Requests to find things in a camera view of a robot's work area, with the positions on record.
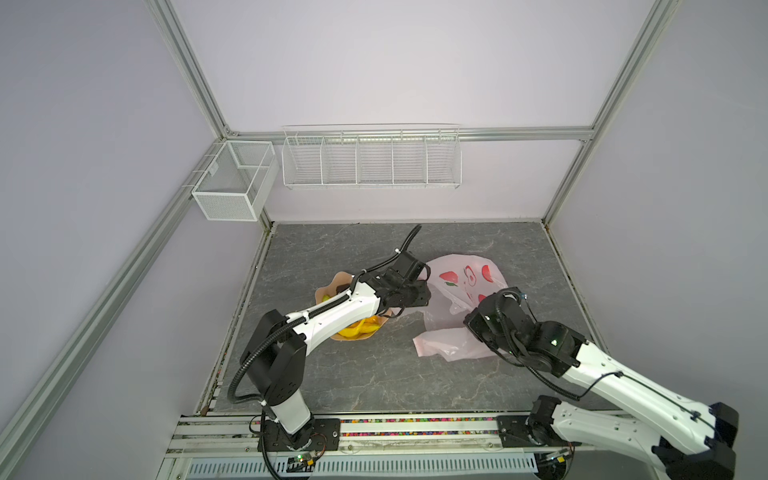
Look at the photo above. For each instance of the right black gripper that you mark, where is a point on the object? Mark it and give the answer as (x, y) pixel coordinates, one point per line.
(473, 321)

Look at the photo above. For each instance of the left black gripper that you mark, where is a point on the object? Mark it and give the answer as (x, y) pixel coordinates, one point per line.
(424, 294)

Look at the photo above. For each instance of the pink fruit-print plastic bag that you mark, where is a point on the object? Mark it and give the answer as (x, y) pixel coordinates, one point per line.
(457, 284)

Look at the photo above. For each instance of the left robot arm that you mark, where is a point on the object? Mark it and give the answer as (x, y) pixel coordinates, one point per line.
(272, 367)

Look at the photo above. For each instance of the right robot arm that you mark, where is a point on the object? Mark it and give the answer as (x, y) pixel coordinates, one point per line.
(598, 401)

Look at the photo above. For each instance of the yellow banana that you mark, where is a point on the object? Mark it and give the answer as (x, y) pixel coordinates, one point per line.
(361, 330)

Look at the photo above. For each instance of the small white mesh basket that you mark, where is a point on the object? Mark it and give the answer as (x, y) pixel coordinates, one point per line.
(237, 181)

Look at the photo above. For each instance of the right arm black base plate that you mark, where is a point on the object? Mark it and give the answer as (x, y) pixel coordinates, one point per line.
(517, 431)

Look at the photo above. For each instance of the long white wire basket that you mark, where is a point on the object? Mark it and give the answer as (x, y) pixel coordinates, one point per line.
(372, 156)

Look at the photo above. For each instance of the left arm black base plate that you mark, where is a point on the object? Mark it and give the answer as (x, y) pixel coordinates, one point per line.
(318, 435)

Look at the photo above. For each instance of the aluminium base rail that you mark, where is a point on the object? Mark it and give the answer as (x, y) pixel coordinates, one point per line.
(385, 446)

